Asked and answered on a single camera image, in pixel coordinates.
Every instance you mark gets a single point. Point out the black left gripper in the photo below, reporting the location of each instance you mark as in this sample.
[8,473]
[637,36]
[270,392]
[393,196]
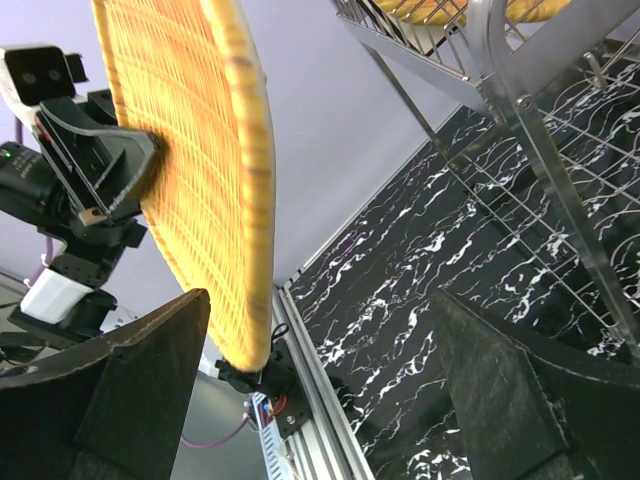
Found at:
[100,170]

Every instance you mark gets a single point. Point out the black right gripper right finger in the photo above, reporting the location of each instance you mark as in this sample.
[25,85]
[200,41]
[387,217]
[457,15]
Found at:
[530,407]

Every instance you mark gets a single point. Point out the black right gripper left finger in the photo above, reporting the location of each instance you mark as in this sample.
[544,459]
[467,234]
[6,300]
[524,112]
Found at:
[112,407]

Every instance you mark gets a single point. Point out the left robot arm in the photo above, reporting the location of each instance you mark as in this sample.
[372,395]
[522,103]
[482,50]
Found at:
[66,304]

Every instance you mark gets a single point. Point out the stainless steel dish rack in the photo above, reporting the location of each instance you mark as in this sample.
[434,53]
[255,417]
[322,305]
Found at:
[560,172]

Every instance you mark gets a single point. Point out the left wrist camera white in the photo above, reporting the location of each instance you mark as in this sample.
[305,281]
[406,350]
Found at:
[33,73]

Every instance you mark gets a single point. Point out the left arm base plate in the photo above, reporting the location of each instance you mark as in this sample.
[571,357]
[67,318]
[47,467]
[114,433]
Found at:
[285,401]

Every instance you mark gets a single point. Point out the aluminium frame rail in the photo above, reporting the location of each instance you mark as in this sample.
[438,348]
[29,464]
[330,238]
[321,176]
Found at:
[324,447]

